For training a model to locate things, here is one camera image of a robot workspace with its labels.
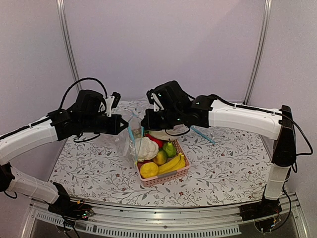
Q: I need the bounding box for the yellow toy lemon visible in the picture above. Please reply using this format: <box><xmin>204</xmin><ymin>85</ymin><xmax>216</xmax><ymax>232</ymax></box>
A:
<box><xmin>140</xmin><ymin>162</ymin><xmax>159</xmax><ymax>179</ymax></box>

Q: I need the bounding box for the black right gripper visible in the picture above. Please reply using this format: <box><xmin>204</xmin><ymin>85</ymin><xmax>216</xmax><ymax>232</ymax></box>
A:
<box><xmin>140</xmin><ymin>108</ymin><xmax>182</xmax><ymax>131</ymax></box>

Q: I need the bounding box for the green toy pear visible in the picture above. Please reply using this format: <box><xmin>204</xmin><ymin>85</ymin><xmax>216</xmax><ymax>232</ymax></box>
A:
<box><xmin>163</xmin><ymin>141</ymin><xmax>176</xmax><ymax>158</ymax></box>

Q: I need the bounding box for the aluminium front frame rail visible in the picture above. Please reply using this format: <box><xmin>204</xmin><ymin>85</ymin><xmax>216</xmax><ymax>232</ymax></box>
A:
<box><xmin>22</xmin><ymin>193</ymin><xmax>310</xmax><ymax>238</ymax></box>

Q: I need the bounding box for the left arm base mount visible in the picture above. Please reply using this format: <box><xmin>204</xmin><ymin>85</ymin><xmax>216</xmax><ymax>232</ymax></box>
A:
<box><xmin>48</xmin><ymin>182</ymin><xmax>94</xmax><ymax>221</ymax></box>

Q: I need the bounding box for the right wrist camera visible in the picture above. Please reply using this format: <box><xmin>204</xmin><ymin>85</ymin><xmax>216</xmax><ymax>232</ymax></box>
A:
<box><xmin>146</xmin><ymin>89</ymin><xmax>154</xmax><ymax>105</ymax></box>

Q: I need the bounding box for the white toy cauliflower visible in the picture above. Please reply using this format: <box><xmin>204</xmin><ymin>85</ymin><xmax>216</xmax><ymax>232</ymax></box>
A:
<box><xmin>135</xmin><ymin>137</ymin><xmax>159</xmax><ymax>162</ymax></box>

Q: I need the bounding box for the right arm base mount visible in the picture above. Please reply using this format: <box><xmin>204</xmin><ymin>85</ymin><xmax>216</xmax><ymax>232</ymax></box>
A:
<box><xmin>239</xmin><ymin>198</ymin><xmax>282</xmax><ymax>233</ymax></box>

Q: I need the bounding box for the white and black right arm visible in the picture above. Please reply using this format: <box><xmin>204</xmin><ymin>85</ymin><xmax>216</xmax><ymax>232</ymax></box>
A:
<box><xmin>141</xmin><ymin>81</ymin><xmax>296</xmax><ymax>216</ymax></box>

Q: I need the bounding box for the yellow green toy mango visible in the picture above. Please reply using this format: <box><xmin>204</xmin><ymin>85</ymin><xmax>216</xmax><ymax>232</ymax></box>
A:
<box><xmin>152</xmin><ymin>150</ymin><xmax>168</xmax><ymax>166</ymax></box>

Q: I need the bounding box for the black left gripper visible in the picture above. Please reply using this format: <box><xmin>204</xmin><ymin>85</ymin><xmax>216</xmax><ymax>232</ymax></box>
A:
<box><xmin>81</xmin><ymin>114</ymin><xmax>129</xmax><ymax>135</ymax></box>

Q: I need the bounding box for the red toy fruit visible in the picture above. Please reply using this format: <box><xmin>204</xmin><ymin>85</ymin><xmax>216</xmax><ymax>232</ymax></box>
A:
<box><xmin>145</xmin><ymin>133</ymin><xmax>164</xmax><ymax>148</ymax></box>

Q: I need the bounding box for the pink perforated plastic basket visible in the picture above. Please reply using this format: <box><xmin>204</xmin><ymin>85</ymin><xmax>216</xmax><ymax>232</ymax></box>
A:
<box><xmin>137</xmin><ymin>140</ymin><xmax>191</xmax><ymax>187</ymax></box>

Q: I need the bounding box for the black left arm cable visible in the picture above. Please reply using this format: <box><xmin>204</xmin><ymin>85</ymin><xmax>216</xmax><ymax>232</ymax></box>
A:
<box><xmin>58</xmin><ymin>77</ymin><xmax>108</xmax><ymax>112</ymax></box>

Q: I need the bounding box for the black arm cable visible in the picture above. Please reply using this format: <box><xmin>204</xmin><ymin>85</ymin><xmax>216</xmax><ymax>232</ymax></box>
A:
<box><xmin>185</xmin><ymin>93</ymin><xmax>314</xmax><ymax>174</ymax></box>
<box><xmin>58</xmin><ymin>77</ymin><xmax>108</xmax><ymax>112</ymax></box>

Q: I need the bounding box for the white toy napa cabbage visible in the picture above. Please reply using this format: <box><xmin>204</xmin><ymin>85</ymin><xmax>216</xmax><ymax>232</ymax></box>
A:
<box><xmin>149</xmin><ymin>130</ymin><xmax>177</xmax><ymax>141</ymax></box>

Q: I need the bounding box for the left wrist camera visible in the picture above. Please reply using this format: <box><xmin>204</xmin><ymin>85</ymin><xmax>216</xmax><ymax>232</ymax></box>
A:
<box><xmin>111</xmin><ymin>92</ymin><xmax>121</xmax><ymax>109</ymax></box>

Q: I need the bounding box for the floral patterned table mat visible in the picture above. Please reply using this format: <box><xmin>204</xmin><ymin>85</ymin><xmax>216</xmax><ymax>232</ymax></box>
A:
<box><xmin>50</xmin><ymin>126</ymin><xmax>270</xmax><ymax>207</ymax></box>

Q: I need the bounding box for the yellow toy banana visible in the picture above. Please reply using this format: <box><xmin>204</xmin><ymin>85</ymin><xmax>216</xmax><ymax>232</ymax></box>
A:
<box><xmin>158</xmin><ymin>153</ymin><xmax>186</xmax><ymax>175</ymax></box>

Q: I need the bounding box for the aluminium corner post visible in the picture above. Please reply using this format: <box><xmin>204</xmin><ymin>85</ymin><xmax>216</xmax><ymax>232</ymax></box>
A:
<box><xmin>243</xmin><ymin>0</ymin><xmax>272</xmax><ymax>105</ymax></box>
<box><xmin>56</xmin><ymin>0</ymin><xmax>80</xmax><ymax>82</ymax></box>

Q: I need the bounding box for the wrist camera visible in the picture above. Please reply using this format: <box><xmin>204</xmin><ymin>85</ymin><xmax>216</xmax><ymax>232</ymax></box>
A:
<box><xmin>111</xmin><ymin>92</ymin><xmax>121</xmax><ymax>109</ymax></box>
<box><xmin>146</xmin><ymin>89</ymin><xmax>154</xmax><ymax>105</ymax></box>

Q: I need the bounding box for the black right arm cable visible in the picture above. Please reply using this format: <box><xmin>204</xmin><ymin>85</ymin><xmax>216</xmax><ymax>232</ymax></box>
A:
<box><xmin>185</xmin><ymin>93</ymin><xmax>314</xmax><ymax>174</ymax></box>

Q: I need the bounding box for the aluminium left corner post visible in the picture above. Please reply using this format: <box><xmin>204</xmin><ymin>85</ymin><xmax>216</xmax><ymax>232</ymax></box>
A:
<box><xmin>56</xmin><ymin>0</ymin><xmax>80</xmax><ymax>82</ymax></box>

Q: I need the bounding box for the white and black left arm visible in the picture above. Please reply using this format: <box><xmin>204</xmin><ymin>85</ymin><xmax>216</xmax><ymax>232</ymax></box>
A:
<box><xmin>0</xmin><ymin>90</ymin><xmax>128</xmax><ymax>215</ymax></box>

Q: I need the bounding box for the clear zip top bag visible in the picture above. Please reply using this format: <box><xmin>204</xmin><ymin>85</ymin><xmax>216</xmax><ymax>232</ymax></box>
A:
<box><xmin>116</xmin><ymin>111</ymin><xmax>144</xmax><ymax>165</ymax></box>

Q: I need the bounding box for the aluminium right corner post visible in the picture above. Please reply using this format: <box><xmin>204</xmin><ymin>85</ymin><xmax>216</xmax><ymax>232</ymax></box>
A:
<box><xmin>243</xmin><ymin>0</ymin><xmax>272</xmax><ymax>105</ymax></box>

